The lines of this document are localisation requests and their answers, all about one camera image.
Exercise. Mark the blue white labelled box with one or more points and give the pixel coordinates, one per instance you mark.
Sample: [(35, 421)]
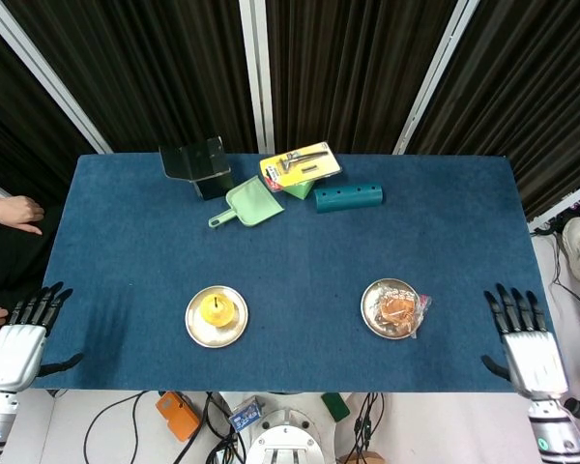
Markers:
[(247, 414)]

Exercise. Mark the white frame post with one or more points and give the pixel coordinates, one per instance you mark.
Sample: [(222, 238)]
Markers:
[(257, 72), (43, 72), (430, 82)]

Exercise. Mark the razor blister pack yellow card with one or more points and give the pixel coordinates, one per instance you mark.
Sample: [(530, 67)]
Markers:
[(295, 166)]

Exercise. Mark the white robot torso base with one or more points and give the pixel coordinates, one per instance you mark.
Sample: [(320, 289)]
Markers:
[(290, 437)]

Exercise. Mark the yellow fruit toy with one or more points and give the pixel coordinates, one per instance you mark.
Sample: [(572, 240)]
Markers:
[(217, 313)]

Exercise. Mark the orange handheld device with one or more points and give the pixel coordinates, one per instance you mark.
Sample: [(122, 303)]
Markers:
[(179, 415)]

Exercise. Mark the bread pastry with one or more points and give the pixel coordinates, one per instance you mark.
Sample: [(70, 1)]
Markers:
[(396, 311)]

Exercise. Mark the light green plastic dustpan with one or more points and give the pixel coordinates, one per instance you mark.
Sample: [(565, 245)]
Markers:
[(253, 203)]

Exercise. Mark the white sneaker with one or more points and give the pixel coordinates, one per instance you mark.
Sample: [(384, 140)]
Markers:
[(575, 246)]

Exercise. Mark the teal holder with holes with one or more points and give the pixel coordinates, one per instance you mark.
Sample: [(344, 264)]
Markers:
[(348, 198)]

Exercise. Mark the round stainless steel plate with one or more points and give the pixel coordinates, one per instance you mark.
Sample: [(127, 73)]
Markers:
[(198, 333), (369, 309)]

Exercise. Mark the dark pleated curtain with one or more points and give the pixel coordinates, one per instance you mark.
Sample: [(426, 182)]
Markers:
[(164, 72)]

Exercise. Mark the green cube box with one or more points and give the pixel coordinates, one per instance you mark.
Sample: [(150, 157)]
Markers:
[(299, 191)]

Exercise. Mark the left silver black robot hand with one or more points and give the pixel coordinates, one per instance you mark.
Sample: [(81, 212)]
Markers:
[(14, 353)]

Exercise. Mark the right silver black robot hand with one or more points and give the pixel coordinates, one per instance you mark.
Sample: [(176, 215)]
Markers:
[(534, 360)]

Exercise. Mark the dark acrylic stand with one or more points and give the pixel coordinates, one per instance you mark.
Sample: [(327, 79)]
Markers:
[(198, 164)]

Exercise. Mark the black clothing of a person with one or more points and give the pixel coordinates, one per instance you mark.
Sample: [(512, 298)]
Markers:
[(9, 266)]

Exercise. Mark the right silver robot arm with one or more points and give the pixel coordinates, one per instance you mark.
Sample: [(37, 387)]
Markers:
[(556, 430)]

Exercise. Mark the blue table cloth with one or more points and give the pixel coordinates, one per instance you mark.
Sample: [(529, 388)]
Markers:
[(290, 241)]

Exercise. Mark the dark green flat device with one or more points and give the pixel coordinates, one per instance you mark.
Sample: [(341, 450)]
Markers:
[(336, 407)]

